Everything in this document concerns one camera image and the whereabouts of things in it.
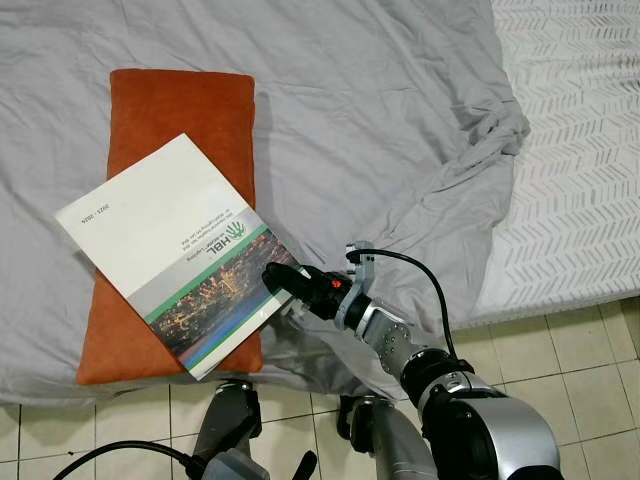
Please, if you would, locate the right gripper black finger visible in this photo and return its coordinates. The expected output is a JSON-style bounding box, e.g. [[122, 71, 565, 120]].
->
[[262, 262, 319, 303]]

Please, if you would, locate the white booklet with city photo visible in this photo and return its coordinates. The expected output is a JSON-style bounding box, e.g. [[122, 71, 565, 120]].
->
[[55, 133, 301, 381]]

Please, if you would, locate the orange rectangular pillow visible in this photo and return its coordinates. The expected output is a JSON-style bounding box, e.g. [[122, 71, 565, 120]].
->
[[75, 68, 266, 386]]

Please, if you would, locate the grey left robot leg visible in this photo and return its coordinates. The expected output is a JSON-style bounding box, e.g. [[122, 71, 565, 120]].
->
[[192, 380, 263, 466]]

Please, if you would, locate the grey bed sheet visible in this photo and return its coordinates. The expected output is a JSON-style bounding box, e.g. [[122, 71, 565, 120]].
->
[[0, 0, 531, 406]]

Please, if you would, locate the white patterned mattress cover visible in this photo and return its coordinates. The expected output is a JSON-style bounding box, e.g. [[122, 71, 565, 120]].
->
[[470, 0, 640, 326]]

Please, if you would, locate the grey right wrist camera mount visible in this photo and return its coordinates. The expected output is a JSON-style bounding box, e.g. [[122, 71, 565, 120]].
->
[[338, 245, 383, 333]]

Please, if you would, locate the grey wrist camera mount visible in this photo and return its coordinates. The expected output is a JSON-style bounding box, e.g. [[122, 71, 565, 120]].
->
[[200, 448, 271, 480], [338, 245, 383, 333]]

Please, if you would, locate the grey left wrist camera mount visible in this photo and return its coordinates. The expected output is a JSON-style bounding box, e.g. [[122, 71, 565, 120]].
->
[[200, 448, 271, 480]]

